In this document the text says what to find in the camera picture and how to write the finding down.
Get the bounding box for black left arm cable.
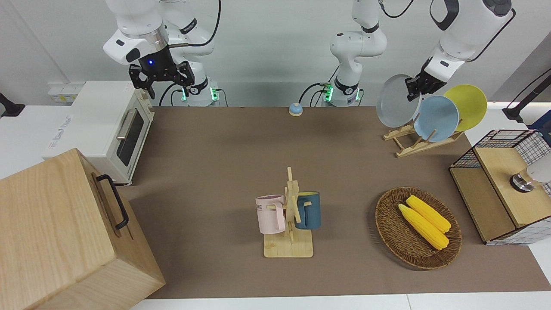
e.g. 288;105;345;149
467;11;516;63

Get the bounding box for wooden plate rack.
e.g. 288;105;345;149
383;123;465;158

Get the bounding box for wooden mug tree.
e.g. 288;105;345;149
263;167;314;258

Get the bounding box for brown wicker basket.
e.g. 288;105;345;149
375;186;463;270

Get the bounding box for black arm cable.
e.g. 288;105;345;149
169;0;223;48
467;11;516;63

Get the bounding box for pink mug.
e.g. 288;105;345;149
256;195;286;235

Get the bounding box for wooden drawer cabinet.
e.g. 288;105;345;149
0;148;166;310

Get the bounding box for gray plate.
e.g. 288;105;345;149
376;74;423;128

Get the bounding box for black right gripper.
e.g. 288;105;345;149
129;46;195;100

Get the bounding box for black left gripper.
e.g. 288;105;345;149
405;58;447;102

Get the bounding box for dark blue mug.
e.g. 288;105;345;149
294;192;322;230

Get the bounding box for white silver cylindrical object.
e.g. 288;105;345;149
510;158;551;192

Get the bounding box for wire and wood shelf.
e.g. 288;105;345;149
449;129;551;246

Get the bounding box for white wall socket strip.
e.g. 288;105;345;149
47;82;86;104

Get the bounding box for yellow plate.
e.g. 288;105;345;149
443;84;488;132

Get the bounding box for black cabinet handle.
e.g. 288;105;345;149
96;174;129;230

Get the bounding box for light blue plate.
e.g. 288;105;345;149
413;96;460;143

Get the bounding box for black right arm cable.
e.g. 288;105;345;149
169;0;223;48

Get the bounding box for black base cable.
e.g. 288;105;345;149
299;82;334;107
158;83;181;107

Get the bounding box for black camera stand pole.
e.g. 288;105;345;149
502;69;551;124

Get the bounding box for black clamp mount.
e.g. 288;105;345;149
0;92;25;118

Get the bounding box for yellow corn cob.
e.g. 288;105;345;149
406;195;452;233
398;204;449;250

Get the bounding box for white toaster oven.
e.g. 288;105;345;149
42;81;155;186

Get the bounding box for brown table mat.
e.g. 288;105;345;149
116;106;551;299

